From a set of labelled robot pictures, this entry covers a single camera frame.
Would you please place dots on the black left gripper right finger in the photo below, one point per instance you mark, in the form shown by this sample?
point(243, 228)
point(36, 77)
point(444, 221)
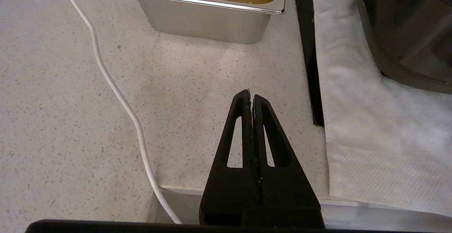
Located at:
point(289, 197)

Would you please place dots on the white towel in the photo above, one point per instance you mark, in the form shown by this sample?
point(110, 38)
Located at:
point(370, 137)

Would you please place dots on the stainless steel tray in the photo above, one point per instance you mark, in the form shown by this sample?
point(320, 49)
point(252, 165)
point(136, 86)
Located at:
point(204, 24)

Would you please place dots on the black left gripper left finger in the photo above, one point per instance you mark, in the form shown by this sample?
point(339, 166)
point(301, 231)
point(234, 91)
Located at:
point(226, 197)

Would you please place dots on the long black strip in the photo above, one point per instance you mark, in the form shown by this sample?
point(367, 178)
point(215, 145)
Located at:
point(307, 31)

